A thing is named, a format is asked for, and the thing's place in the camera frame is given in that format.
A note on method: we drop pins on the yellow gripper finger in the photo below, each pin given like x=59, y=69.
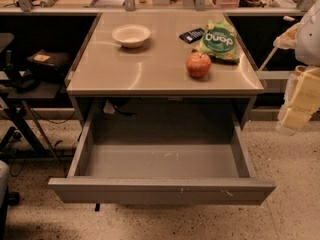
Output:
x=301, y=100
x=287, y=39

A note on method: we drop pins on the red apple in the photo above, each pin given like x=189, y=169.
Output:
x=198, y=64

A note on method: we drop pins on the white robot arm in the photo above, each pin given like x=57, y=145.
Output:
x=307, y=43

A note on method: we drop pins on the open grey top drawer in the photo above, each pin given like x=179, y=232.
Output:
x=161, y=152

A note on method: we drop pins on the green chip bag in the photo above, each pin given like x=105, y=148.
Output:
x=219, y=42

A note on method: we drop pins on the dark blue snack packet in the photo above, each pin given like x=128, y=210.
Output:
x=192, y=35

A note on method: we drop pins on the white bowl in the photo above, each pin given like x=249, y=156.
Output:
x=131, y=35

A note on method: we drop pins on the grey metal cabinet desk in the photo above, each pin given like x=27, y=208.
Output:
x=156, y=73

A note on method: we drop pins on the black box with label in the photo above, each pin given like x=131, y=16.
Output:
x=55, y=59

